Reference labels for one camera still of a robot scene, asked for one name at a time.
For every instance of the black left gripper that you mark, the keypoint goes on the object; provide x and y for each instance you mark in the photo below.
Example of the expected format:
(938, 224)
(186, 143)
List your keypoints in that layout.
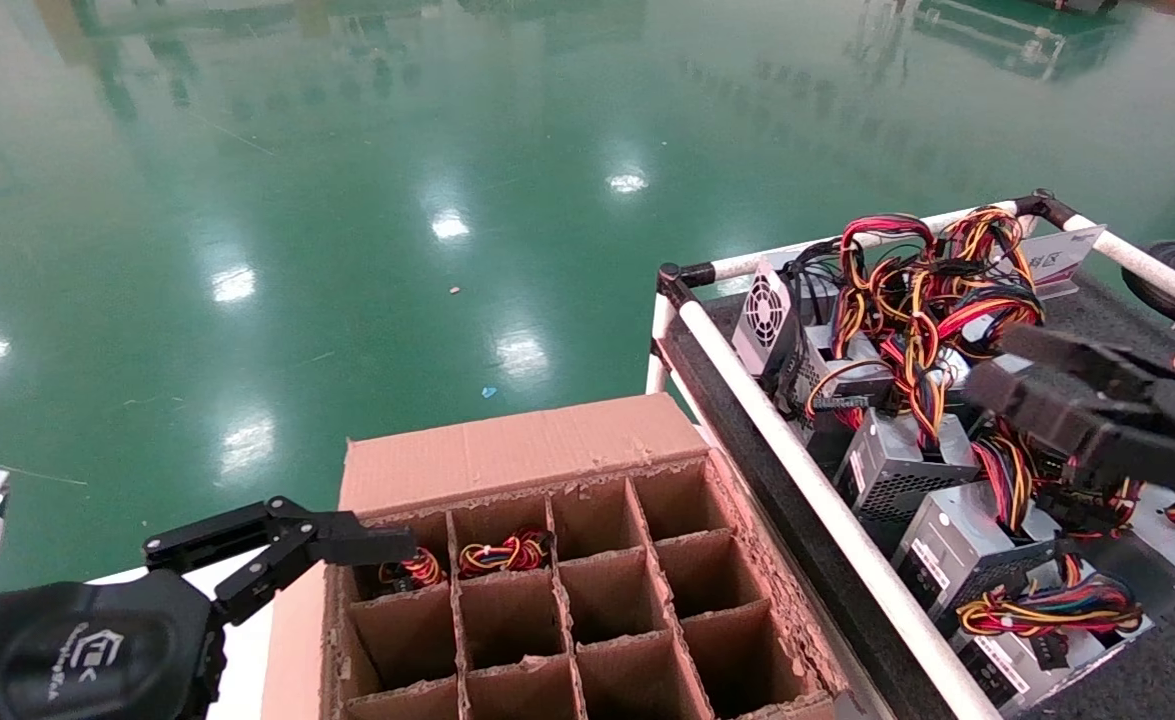
(77, 658)

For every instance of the brown cardboard box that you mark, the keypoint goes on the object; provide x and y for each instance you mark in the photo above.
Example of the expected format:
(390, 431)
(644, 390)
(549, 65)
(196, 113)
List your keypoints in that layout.
(507, 450)

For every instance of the small silver power supply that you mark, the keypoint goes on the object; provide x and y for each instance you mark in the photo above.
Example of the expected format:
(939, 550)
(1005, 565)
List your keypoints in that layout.
(952, 378)

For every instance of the clear acrylic sign holder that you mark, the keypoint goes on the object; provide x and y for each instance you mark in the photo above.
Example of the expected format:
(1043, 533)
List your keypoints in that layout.
(1057, 260)

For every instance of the grey power supply perforated side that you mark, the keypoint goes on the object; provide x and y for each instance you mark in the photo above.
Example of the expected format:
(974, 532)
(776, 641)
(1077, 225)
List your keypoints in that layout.
(892, 450)

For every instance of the grey power supply white label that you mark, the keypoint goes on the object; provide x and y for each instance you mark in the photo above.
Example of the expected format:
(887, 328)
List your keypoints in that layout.
(947, 540)

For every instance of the cardboard divider grid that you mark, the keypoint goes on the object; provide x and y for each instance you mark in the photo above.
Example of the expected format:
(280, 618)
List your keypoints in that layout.
(507, 612)

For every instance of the grey power supply mesh side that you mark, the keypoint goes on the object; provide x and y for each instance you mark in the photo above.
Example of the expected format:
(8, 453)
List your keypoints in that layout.
(797, 380)

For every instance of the silver power supply with fan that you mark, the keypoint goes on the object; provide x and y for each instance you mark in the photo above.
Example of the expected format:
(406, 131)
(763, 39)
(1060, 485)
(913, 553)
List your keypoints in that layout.
(765, 315)

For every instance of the white pipe cart frame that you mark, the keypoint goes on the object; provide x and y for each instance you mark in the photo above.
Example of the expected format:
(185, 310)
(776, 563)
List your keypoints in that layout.
(747, 385)

